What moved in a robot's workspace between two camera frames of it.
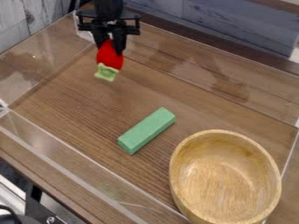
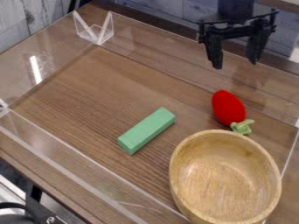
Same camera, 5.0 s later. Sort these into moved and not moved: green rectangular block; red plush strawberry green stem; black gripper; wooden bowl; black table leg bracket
Moved: red plush strawberry green stem; black gripper
Not moved: wooden bowl; black table leg bracket; green rectangular block
